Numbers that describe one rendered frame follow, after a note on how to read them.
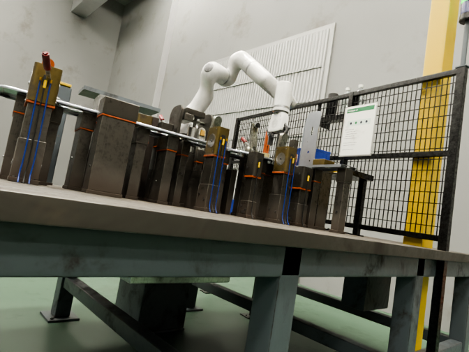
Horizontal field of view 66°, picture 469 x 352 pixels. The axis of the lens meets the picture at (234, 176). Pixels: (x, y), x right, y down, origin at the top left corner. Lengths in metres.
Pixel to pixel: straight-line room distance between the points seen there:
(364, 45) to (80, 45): 7.93
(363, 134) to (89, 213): 1.82
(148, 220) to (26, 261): 0.18
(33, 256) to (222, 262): 0.36
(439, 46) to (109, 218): 1.90
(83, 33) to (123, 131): 9.74
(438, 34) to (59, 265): 2.02
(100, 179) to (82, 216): 0.73
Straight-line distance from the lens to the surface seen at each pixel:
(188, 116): 1.81
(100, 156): 1.28
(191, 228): 0.65
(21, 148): 1.22
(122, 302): 2.25
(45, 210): 0.54
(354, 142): 2.21
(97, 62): 10.93
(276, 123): 1.82
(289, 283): 0.95
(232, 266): 0.79
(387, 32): 4.66
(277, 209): 1.60
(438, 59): 2.15
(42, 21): 10.75
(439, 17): 2.27
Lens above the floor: 0.72
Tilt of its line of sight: 6 degrees up
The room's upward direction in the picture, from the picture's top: 9 degrees clockwise
